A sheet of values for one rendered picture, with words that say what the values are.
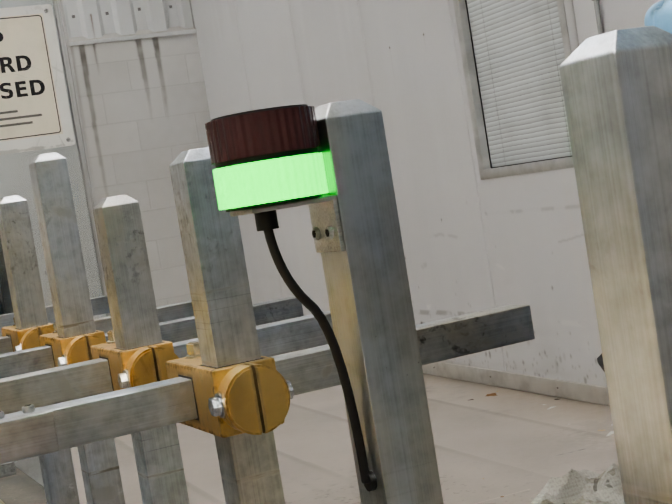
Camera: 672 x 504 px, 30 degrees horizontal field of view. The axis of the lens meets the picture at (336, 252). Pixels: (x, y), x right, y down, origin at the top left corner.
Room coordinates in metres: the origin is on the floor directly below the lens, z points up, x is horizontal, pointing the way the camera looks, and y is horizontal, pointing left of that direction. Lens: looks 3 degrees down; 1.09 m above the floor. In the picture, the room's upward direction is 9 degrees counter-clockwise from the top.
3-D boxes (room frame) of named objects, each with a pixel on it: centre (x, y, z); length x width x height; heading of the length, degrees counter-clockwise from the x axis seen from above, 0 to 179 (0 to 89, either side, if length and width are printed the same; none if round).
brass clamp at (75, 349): (1.40, 0.31, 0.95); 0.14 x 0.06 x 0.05; 25
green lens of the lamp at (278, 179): (0.68, 0.03, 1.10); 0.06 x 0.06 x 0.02
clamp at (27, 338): (1.63, 0.41, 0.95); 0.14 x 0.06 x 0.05; 25
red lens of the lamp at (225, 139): (0.68, 0.03, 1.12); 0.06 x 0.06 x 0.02
